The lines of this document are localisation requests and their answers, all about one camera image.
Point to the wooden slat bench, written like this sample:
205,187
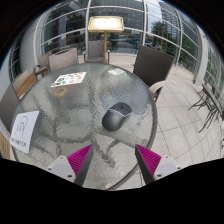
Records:
25,83
4,145

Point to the green metal outdoor table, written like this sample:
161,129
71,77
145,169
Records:
211,103

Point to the white printed mouse pad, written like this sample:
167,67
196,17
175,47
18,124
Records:
24,131

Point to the black computer mouse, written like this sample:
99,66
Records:
115,118

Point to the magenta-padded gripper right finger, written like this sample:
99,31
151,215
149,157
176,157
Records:
150,161

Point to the colourful picture menu sheet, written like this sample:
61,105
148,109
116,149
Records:
69,79

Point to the grey wicker chair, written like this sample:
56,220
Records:
44,63
96,50
8,106
63,59

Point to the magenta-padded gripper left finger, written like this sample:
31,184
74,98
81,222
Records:
78,161

